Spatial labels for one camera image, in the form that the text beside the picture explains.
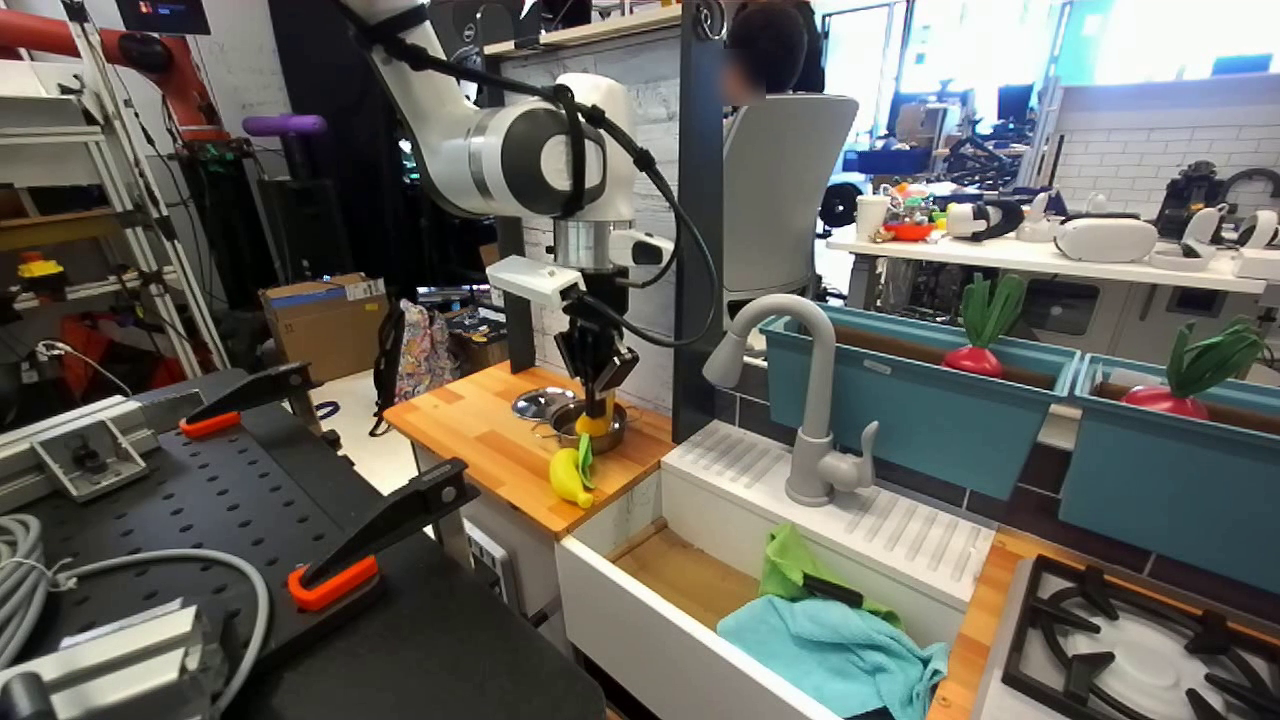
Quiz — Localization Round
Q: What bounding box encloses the grey toy faucet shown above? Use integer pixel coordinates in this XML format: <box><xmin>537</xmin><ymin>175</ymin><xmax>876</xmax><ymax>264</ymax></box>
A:
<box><xmin>701</xmin><ymin>293</ymin><xmax>886</xmax><ymax>512</ymax></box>

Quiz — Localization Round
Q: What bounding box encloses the toy stove top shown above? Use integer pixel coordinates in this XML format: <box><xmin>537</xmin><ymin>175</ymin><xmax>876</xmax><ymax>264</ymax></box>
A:
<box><xmin>975</xmin><ymin>555</ymin><xmax>1280</xmax><ymax>720</ymax></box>

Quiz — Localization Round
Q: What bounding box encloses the cardboard box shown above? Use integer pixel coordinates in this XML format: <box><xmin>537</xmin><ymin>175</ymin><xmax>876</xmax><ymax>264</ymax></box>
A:
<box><xmin>259</xmin><ymin>270</ymin><xmax>388</xmax><ymax>382</ymax></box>

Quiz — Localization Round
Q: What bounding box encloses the toy radish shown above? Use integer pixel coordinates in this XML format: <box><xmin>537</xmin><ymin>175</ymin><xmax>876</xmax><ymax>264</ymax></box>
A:
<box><xmin>1124</xmin><ymin>325</ymin><xmax>1264</xmax><ymax>421</ymax></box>
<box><xmin>943</xmin><ymin>274</ymin><xmax>1029</xmax><ymax>375</ymax></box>

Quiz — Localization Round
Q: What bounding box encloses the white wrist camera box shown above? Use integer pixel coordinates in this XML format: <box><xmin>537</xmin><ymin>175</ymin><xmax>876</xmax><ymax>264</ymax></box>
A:
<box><xmin>485</xmin><ymin>256</ymin><xmax>584</xmax><ymax>365</ymax></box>

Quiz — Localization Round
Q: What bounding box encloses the teal planter box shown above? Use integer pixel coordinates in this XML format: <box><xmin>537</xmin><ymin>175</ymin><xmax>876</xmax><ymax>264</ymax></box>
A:
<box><xmin>830</xmin><ymin>306</ymin><xmax>1079</xmax><ymax>501</ymax></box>
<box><xmin>1059</xmin><ymin>353</ymin><xmax>1280</xmax><ymax>593</ymax></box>

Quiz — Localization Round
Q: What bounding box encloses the toy radish right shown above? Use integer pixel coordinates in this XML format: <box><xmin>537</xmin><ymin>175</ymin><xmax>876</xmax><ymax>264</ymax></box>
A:
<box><xmin>1124</xmin><ymin>325</ymin><xmax>1264</xmax><ymax>421</ymax></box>

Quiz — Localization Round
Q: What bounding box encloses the grey cable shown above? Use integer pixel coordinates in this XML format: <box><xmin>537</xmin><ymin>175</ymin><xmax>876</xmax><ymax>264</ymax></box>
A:
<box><xmin>0</xmin><ymin>512</ymin><xmax>275</xmax><ymax>717</ymax></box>

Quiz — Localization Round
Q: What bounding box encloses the black orange clamp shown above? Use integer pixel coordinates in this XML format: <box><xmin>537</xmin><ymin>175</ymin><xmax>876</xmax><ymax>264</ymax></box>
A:
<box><xmin>178</xmin><ymin>360</ymin><xmax>317</xmax><ymax>440</ymax></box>
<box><xmin>283</xmin><ymin>458</ymin><xmax>476</xmax><ymax>616</ymax></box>

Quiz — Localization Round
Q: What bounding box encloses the silver pot lid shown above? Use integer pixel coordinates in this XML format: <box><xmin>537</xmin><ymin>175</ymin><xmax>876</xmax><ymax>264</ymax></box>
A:
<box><xmin>514</xmin><ymin>386</ymin><xmax>576</xmax><ymax>421</ymax></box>

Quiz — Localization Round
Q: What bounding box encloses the toy radish left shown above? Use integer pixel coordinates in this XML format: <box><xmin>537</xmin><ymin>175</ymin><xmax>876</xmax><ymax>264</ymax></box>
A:
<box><xmin>943</xmin><ymin>274</ymin><xmax>1029</xmax><ymax>375</ymax></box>

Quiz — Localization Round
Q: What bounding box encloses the teal cloth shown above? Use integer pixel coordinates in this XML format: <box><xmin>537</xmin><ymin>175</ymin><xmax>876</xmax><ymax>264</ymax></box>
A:
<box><xmin>715</xmin><ymin>594</ymin><xmax>948</xmax><ymax>720</ymax></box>

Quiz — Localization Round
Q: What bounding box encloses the grey office chair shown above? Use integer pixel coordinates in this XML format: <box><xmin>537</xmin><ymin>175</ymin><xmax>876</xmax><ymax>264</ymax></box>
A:
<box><xmin>724</xmin><ymin>93</ymin><xmax>862</xmax><ymax>300</ymax></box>

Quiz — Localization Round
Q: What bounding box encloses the green cloth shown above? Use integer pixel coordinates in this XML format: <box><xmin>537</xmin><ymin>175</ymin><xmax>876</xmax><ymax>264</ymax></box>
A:
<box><xmin>762</xmin><ymin>525</ymin><xmax>898</xmax><ymax>625</ymax></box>

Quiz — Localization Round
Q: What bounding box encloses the seated person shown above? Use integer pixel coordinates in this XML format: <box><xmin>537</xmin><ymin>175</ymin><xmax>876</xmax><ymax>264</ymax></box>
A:
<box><xmin>724</xmin><ymin>0</ymin><xmax>825</xmax><ymax>111</ymax></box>

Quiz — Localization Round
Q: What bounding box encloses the small silver pot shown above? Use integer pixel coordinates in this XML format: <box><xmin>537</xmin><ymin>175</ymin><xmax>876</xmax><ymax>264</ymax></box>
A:
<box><xmin>547</xmin><ymin>399</ymin><xmax>627</xmax><ymax>453</ymax></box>

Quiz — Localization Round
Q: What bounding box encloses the left teal planter box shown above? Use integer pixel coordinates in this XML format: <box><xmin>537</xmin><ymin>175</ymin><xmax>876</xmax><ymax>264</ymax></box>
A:
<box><xmin>830</xmin><ymin>306</ymin><xmax>1079</xmax><ymax>501</ymax></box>

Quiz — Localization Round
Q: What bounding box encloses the right teal planter box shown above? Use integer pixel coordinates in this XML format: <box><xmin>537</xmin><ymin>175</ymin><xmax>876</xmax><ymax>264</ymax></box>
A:
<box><xmin>1059</xmin><ymin>353</ymin><xmax>1280</xmax><ymax>593</ymax></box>

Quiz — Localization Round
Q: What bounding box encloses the grey wood backsplash panel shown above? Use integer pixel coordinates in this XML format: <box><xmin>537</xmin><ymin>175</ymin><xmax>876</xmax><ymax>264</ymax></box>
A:
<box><xmin>502</xmin><ymin>27</ymin><xmax>681</xmax><ymax>411</ymax></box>

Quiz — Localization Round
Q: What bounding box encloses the black orange clamp near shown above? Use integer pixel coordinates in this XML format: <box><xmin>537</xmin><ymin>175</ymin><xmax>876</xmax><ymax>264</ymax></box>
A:
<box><xmin>283</xmin><ymin>458</ymin><xmax>476</xmax><ymax>616</ymax></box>

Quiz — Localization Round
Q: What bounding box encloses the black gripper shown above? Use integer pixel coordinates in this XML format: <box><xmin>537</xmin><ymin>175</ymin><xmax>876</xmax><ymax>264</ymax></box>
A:
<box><xmin>566</xmin><ymin>270</ymin><xmax>641</xmax><ymax>415</ymax></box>

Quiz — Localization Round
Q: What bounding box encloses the white toy sink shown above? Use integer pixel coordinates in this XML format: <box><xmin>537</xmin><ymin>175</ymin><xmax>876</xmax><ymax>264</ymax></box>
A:
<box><xmin>555</xmin><ymin>425</ymin><xmax>994</xmax><ymax>720</ymax></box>

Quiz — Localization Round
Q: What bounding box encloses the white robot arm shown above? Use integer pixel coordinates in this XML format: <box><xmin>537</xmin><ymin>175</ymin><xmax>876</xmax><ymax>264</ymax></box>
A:
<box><xmin>335</xmin><ymin>0</ymin><xmax>636</xmax><ymax>421</ymax></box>

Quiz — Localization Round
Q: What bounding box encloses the yellow green toy corn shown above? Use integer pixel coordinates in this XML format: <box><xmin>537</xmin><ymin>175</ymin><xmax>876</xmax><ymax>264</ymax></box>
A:
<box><xmin>547</xmin><ymin>435</ymin><xmax>595</xmax><ymax>507</ymax></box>

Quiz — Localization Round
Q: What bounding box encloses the black orange clamp far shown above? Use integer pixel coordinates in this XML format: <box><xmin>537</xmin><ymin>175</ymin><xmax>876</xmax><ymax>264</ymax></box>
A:
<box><xmin>178</xmin><ymin>360</ymin><xmax>317</xmax><ymax>440</ymax></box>

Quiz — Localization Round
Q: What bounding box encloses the yellow toy carrot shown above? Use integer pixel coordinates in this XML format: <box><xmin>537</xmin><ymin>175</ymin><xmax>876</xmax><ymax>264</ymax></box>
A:
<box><xmin>576</xmin><ymin>399</ymin><xmax>616</xmax><ymax>440</ymax></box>

